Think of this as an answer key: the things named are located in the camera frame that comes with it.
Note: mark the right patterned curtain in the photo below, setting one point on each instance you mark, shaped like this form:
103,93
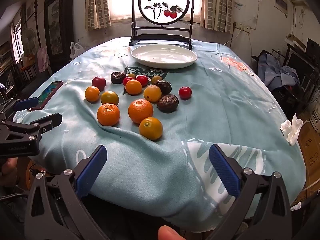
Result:
217,15

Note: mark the left patterned curtain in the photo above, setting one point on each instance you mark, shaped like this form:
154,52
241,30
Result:
97,14

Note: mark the round painted screen on stand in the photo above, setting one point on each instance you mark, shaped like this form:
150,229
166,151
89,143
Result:
162,20

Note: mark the red tomato small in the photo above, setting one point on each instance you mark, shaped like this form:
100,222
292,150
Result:
127,79

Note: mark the white plastic bag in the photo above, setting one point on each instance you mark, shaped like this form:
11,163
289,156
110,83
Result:
76,50

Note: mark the dark passion fruit front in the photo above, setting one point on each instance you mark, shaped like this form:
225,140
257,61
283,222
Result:
168,103

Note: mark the crumpled white tissue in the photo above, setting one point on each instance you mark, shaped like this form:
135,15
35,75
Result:
291,129

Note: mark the dark passion fruit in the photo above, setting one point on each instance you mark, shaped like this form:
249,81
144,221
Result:
118,77
168,103
164,86

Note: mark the pale yellow citrus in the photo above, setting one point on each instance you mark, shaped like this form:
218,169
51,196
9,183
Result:
152,93

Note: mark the orange citrus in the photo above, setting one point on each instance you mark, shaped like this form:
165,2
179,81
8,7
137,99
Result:
133,87

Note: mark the cardboard box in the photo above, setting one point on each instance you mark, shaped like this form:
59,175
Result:
307,175

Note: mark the person's right hand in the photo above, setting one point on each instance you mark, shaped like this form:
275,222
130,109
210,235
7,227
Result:
168,233

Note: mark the yellow-green citrus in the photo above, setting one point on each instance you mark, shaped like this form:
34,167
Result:
109,97

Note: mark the person's left hand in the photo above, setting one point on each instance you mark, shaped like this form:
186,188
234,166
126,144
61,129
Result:
9,173

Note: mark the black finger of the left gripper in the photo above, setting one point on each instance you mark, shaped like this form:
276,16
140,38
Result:
47,123

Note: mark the small orange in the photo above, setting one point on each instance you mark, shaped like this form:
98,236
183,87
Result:
92,94

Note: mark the smartphone with red case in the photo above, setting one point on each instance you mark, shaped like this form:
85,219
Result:
47,94

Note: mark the mandarin orange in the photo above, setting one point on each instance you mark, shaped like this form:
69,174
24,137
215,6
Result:
108,114
140,109

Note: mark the blue clothes pile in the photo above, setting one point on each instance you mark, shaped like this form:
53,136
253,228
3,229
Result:
273,74

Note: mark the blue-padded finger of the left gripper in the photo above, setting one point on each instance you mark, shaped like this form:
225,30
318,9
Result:
26,103

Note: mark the patterned curtain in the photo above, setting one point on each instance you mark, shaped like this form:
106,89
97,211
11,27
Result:
97,14
217,15

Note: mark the white oval plate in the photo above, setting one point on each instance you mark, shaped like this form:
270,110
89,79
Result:
164,56

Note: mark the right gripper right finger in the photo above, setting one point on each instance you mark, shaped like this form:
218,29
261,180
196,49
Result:
228,170

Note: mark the wall power outlet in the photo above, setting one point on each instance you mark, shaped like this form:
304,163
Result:
242,27

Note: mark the light blue printed tablecloth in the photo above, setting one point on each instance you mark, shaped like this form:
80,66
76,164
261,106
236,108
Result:
172,177

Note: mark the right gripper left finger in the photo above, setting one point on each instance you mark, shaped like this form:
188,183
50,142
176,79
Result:
87,171

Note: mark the small tan longan back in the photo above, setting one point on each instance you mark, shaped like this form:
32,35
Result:
132,75

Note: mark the white bucket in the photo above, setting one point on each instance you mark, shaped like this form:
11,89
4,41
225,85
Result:
315,117

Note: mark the yellow-orange citrus front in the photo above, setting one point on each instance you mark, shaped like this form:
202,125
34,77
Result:
151,128

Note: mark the dark framed wall painting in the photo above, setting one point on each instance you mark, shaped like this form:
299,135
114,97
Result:
58,27

